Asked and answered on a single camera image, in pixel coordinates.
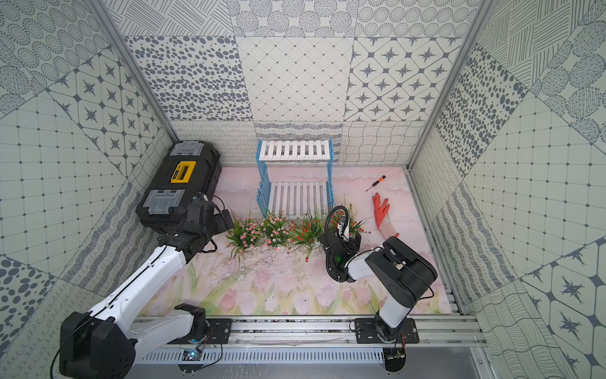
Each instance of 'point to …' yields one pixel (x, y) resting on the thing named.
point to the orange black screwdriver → (381, 179)
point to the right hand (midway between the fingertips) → (345, 231)
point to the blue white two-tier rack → (294, 177)
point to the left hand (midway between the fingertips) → (223, 217)
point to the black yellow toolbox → (186, 169)
